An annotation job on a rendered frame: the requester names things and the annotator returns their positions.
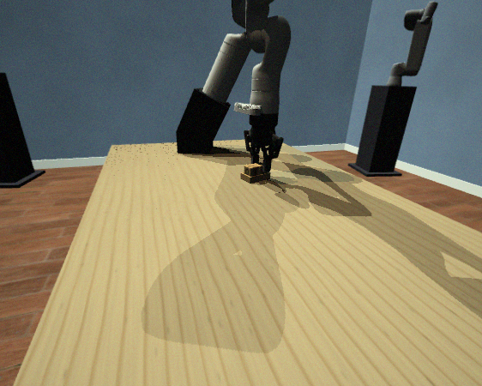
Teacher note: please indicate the tan shallow rectangular tray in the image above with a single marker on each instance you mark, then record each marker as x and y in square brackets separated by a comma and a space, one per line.
[255, 178]

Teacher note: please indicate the tan wooden cube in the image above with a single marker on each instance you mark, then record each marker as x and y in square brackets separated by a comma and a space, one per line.
[260, 167]
[251, 170]

